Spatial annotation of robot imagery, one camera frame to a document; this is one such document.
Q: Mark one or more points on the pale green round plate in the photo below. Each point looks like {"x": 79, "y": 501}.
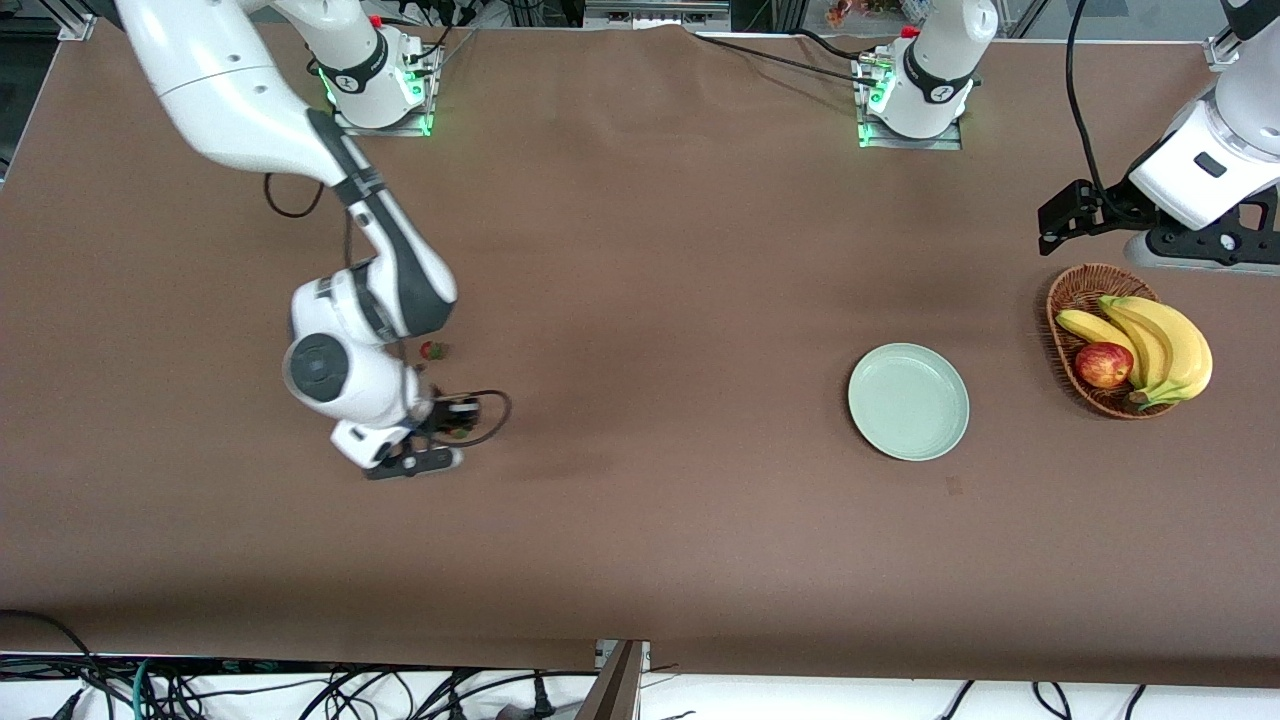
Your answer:
{"x": 908, "y": 402}

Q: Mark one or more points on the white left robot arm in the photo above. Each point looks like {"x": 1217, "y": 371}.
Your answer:
{"x": 940, "y": 70}

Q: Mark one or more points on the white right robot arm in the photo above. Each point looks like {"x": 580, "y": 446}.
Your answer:
{"x": 220, "y": 80}

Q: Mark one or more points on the brown wicker basket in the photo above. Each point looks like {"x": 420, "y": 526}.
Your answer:
{"x": 1075, "y": 285}

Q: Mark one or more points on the red apple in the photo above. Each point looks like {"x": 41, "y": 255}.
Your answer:
{"x": 1104, "y": 365}

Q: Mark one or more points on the yellow banana bunch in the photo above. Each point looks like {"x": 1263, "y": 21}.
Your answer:
{"x": 1180, "y": 350}

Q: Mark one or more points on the brown table cover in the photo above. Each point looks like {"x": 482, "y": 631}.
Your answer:
{"x": 640, "y": 250}

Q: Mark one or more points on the black power plug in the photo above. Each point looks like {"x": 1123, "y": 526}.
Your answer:
{"x": 543, "y": 700}

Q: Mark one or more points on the grey box with sockets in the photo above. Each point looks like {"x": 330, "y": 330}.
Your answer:
{"x": 655, "y": 12}

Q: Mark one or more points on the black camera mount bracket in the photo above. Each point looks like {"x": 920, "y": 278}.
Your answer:
{"x": 1235, "y": 235}

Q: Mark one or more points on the aluminium frame profile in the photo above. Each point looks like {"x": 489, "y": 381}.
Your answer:
{"x": 1222, "y": 52}
{"x": 78, "y": 25}

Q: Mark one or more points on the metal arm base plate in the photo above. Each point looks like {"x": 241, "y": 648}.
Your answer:
{"x": 945, "y": 143}
{"x": 415, "y": 123}

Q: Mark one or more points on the brown beam with bracket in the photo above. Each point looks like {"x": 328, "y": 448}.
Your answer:
{"x": 610, "y": 690}

